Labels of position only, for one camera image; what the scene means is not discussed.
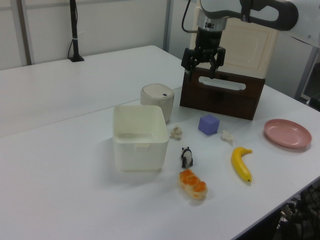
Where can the yellow toy banana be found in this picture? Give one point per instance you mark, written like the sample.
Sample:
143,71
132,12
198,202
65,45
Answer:
240,165

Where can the white seashell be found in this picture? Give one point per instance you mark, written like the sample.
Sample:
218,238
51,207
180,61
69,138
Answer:
176,132
227,136

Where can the small beige lidded trash can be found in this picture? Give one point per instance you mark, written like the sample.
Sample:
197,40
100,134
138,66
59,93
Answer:
160,102

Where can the toy bread with orange topping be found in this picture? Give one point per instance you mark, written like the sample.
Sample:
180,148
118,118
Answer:
192,185

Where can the pink plate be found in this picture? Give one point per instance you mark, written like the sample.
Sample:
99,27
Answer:
287,132

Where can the purple cube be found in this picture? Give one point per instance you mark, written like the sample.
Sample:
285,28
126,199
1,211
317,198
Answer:
208,125

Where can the dark wooden drawer cabinet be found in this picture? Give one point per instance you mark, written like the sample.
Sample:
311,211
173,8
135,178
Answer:
225,105

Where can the cream plastic box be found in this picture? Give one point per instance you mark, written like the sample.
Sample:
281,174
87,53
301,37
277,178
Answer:
140,150

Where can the black camera stand pole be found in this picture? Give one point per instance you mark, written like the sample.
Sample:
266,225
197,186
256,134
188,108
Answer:
73,25

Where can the toy panda figure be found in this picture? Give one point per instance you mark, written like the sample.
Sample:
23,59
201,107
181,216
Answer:
187,158

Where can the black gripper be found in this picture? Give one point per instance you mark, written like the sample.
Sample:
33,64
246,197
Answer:
208,41

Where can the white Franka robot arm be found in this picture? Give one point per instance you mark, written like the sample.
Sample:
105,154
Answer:
265,11

